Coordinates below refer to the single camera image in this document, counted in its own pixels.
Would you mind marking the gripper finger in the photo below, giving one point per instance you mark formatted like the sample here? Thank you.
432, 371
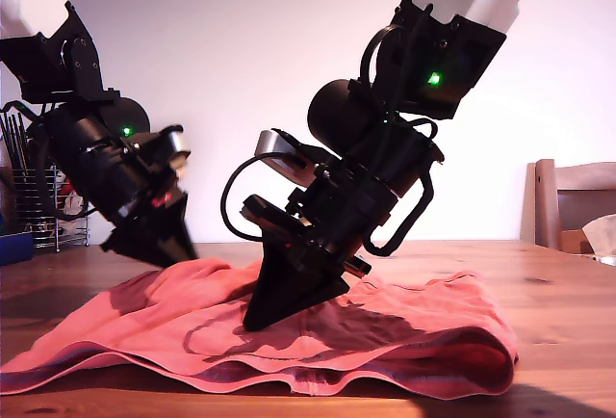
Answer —
122, 242
168, 240

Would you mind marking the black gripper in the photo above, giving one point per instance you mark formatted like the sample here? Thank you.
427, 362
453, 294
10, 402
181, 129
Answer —
337, 216

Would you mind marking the red underwear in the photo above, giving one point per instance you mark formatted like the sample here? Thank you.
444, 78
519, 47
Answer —
337, 336

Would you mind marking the blue box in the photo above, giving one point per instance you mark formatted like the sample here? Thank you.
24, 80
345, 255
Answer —
16, 248

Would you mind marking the black chopstick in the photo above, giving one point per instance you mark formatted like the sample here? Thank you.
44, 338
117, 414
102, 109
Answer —
12, 143

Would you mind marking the wooden chair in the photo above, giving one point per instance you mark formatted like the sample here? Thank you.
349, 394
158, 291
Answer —
546, 206

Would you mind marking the orange cardboard box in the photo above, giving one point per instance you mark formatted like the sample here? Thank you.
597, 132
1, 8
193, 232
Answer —
572, 241

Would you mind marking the white tissue paper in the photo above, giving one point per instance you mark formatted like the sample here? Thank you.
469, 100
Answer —
604, 235

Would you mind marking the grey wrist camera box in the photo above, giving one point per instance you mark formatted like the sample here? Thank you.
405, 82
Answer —
276, 148
173, 146

